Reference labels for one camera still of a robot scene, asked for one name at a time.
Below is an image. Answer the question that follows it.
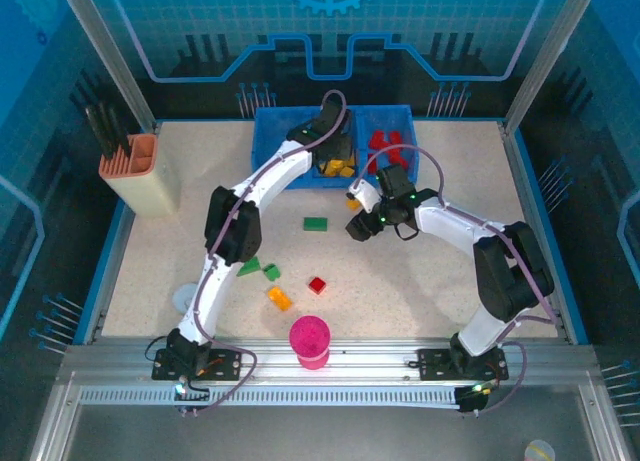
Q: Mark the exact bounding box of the pink yellow ball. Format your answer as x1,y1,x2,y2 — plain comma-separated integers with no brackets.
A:
524,439,556,461

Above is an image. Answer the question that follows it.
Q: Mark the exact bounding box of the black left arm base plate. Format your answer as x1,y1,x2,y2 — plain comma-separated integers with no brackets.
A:
152,348,245,381

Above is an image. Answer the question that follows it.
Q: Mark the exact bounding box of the blue three-compartment bin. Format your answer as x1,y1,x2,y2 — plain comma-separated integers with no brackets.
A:
253,105,419,190

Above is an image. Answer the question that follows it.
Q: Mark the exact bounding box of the silver-lid tin can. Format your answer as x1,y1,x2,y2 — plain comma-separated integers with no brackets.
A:
172,284,199,312

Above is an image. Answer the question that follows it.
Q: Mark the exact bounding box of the pink plastic cup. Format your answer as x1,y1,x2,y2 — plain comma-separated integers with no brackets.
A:
288,314,332,371

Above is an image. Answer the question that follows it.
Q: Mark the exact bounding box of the aluminium mounting rail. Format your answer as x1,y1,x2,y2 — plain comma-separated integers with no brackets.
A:
59,338,601,388

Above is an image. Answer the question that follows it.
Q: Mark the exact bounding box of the black utensil handle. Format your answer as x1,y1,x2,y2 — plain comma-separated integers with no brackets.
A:
109,105,132,160
97,103,121,157
84,105,109,160

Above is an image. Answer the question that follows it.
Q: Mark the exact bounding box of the aluminium table side rail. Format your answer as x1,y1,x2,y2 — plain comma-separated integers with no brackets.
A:
498,120,576,343

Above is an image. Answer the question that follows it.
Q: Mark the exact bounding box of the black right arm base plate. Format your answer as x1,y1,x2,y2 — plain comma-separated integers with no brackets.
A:
417,348,510,382

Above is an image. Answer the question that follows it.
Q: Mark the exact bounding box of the aluminium frame post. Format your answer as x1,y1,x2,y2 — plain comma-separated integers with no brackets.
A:
53,0,157,133
503,0,602,135

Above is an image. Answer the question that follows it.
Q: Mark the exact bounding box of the black left controller board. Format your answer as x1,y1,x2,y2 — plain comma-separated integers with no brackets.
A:
173,375,211,416

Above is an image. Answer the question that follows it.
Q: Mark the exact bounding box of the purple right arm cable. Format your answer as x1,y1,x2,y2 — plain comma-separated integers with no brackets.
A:
355,145,559,415

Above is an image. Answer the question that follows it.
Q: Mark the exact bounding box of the white slotted cable duct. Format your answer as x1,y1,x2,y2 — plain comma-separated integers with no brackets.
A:
79,386,464,408

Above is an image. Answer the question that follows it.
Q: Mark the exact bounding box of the black right controller box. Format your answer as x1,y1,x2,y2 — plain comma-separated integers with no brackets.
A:
457,380,496,415

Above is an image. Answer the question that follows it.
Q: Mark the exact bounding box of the beige orange utensil holder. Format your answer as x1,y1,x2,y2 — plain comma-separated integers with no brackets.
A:
98,133,177,217

